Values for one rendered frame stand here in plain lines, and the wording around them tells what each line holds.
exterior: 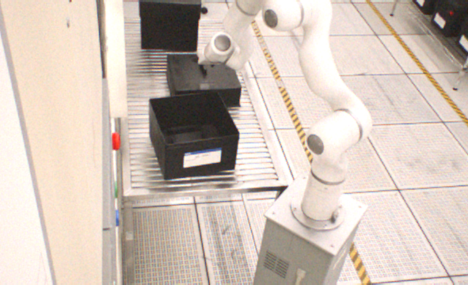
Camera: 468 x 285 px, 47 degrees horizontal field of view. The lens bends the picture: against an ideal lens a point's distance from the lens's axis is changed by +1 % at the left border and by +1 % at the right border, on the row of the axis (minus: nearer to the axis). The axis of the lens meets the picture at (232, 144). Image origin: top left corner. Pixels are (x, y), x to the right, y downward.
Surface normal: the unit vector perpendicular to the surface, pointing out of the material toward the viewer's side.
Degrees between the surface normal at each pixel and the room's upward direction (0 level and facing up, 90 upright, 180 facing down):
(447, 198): 0
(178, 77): 0
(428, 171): 0
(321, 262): 90
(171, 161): 90
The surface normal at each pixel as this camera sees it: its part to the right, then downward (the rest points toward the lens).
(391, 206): 0.10, -0.76
